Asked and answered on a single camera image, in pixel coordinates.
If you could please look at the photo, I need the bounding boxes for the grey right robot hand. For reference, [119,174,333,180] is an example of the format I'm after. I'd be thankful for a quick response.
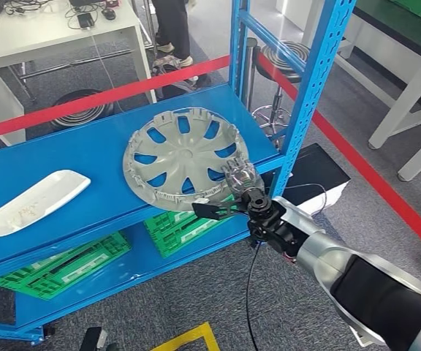
[222,157,266,200]

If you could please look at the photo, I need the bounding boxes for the silver plastic wheel hubcap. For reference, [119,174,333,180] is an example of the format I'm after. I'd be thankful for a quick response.
[122,107,249,213]

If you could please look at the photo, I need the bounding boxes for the white workbench with green top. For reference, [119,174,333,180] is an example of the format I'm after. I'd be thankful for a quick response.
[276,0,421,183]

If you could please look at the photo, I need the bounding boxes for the blue metal shelf rack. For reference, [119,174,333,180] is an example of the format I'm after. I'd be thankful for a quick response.
[0,0,357,346]

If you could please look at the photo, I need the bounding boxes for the white plastic car trim part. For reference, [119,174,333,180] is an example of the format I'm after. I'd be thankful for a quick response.
[0,169,92,238]

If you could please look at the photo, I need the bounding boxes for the black and white equipment box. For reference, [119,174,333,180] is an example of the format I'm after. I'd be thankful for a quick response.
[260,143,352,216]

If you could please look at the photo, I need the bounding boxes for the green folded plastic crate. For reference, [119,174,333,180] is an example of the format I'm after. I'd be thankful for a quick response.
[143,196,235,244]
[151,218,233,259]
[0,231,129,294]
[11,241,132,301]

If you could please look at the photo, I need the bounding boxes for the black round stool chrome base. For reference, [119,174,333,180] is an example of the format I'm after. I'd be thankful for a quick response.
[250,41,310,148]

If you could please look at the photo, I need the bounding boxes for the dark bag on floor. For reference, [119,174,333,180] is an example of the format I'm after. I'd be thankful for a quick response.
[151,54,213,100]

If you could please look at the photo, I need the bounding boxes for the yellow floor tape square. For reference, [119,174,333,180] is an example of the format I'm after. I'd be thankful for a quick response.
[150,322,221,351]

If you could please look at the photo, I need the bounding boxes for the red barrier belt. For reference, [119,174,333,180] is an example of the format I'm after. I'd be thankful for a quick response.
[0,54,230,144]
[257,50,421,263]

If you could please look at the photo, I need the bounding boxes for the person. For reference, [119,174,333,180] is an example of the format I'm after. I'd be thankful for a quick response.
[151,0,194,68]

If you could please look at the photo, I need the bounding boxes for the silver floor socket plate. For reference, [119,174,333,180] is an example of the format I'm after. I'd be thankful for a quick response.
[349,325,379,349]

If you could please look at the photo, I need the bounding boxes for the black smartphone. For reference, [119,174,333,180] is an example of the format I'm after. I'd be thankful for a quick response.
[77,12,96,30]

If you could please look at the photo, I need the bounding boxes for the white desk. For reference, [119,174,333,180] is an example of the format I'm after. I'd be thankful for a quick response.
[0,0,157,147]

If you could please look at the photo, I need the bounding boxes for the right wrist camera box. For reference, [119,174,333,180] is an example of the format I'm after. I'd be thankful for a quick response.
[191,196,249,222]

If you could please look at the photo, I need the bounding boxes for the chrome barrier post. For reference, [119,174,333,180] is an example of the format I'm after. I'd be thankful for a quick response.
[243,37,260,113]

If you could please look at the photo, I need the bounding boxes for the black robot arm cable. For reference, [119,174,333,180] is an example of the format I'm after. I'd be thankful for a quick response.
[246,242,263,351]

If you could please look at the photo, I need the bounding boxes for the white charging cable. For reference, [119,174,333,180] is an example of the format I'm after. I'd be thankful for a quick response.
[90,28,126,113]

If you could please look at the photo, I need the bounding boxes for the black tangled desk cables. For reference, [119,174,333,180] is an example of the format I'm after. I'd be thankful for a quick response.
[0,0,67,18]

